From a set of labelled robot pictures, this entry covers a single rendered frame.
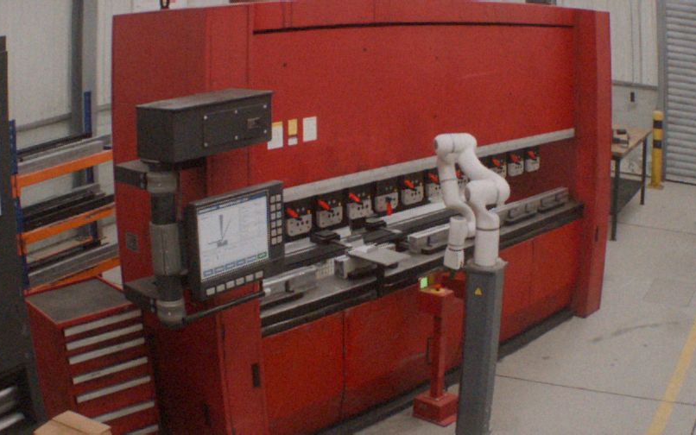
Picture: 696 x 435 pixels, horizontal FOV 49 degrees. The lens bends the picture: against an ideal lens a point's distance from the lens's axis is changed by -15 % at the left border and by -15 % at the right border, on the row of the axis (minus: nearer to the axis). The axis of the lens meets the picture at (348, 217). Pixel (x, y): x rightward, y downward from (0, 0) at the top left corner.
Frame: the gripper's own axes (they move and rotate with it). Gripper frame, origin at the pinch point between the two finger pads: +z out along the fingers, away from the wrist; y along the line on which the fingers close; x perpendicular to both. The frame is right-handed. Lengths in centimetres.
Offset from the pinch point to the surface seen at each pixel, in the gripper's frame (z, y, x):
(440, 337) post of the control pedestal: 32.8, 2.7, -7.4
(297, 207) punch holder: -43, -36, -78
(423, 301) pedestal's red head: 12.4, -5.8, -15.1
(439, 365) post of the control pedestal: 50, 4, -7
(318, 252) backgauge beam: -5, -59, -39
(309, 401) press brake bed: 53, -17, -84
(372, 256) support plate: -14.1, -21.1, -40.1
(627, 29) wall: -102, -216, 688
